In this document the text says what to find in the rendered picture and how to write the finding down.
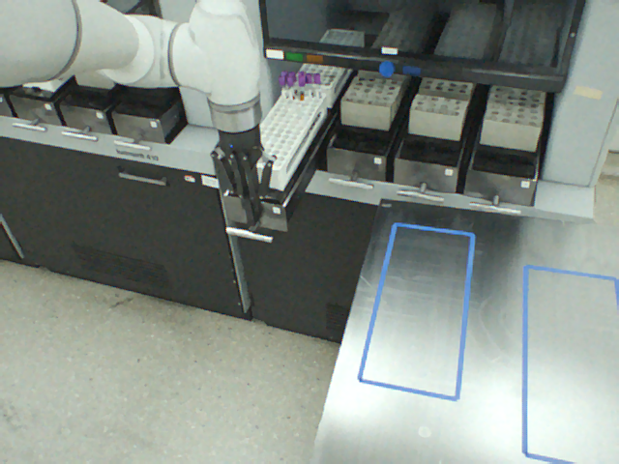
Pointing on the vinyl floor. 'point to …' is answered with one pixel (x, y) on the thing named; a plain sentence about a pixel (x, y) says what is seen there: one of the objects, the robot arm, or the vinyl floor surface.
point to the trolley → (478, 343)
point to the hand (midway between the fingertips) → (251, 208)
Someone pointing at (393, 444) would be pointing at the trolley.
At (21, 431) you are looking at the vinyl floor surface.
